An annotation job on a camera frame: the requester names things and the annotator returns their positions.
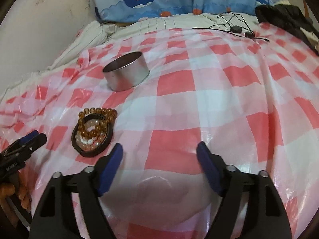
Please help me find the white pearl bracelet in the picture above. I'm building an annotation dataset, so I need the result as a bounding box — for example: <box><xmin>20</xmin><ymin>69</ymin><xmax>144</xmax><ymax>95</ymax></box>
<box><xmin>75</xmin><ymin>119</ymin><xmax>105</xmax><ymax>152</ymax></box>

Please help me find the amber bead bracelet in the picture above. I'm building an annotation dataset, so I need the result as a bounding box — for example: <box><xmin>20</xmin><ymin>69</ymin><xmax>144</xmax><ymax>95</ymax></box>
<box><xmin>77</xmin><ymin>107</ymin><xmax>118</xmax><ymax>141</ymax></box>

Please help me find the person's left hand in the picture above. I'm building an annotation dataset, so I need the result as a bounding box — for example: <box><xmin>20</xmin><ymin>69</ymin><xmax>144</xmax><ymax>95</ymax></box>
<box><xmin>0</xmin><ymin>171</ymin><xmax>33</xmax><ymax>227</ymax></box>

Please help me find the round silver metal tin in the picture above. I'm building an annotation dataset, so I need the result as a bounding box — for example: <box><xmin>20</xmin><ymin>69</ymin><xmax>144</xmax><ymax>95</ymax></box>
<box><xmin>102</xmin><ymin>51</ymin><xmax>150</xmax><ymax>92</ymax></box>

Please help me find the red white checkered plastic sheet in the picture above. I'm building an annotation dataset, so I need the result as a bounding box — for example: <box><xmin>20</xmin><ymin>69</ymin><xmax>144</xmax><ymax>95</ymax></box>
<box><xmin>1</xmin><ymin>24</ymin><xmax>318</xmax><ymax>238</ymax></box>

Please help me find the black jacket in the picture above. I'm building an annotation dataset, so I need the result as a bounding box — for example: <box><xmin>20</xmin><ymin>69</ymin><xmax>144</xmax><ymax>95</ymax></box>
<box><xmin>255</xmin><ymin>4</ymin><xmax>318</xmax><ymax>56</ymax></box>

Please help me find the black cable with adapters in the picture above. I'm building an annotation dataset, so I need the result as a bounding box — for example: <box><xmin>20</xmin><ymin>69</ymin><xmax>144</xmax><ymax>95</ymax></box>
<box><xmin>191</xmin><ymin>11</ymin><xmax>270</xmax><ymax>43</ymax></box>

